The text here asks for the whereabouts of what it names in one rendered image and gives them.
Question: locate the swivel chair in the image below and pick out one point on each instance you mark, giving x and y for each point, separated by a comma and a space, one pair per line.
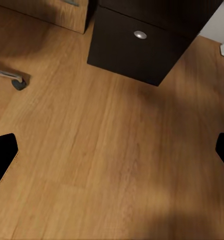
17, 81

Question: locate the cabinet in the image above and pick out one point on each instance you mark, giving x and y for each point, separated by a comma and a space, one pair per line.
143, 39
71, 14

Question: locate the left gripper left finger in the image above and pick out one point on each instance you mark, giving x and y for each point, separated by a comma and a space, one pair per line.
8, 150

